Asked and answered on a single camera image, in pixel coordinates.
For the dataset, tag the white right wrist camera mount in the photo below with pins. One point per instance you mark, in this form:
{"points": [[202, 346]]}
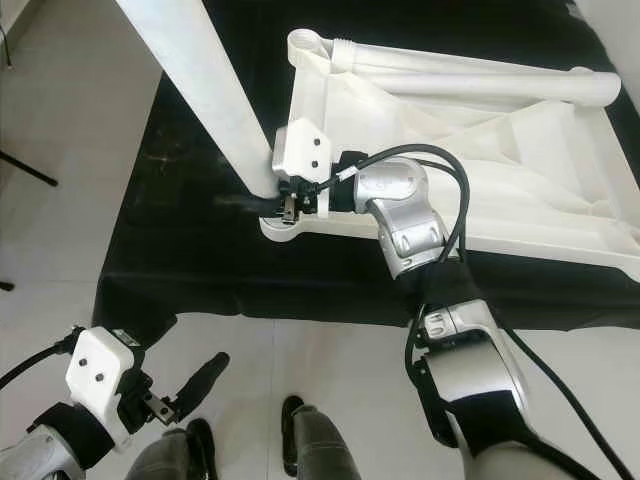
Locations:
{"points": [[302, 150]]}

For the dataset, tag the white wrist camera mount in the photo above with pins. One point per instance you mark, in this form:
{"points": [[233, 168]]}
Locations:
{"points": [[302, 150], [100, 375]]}

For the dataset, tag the black tripod stand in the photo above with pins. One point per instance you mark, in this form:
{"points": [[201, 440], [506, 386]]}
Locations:
{"points": [[28, 168]]}

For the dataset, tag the white plastic table leg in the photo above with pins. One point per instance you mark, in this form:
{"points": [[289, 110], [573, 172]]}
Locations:
{"points": [[490, 85], [210, 90]]}

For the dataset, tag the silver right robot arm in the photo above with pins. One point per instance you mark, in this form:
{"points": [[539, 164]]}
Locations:
{"points": [[410, 225]]}

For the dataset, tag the white plastic table top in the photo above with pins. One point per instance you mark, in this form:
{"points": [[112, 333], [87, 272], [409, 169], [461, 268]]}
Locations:
{"points": [[510, 170]]}

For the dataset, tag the black tablecloth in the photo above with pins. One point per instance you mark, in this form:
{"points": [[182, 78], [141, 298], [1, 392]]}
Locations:
{"points": [[180, 250]]}

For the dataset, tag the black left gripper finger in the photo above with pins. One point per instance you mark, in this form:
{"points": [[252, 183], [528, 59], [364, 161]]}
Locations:
{"points": [[202, 385]]}

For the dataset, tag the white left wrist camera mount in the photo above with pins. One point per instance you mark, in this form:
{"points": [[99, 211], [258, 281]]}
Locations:
{"points": [[100, 375]]}

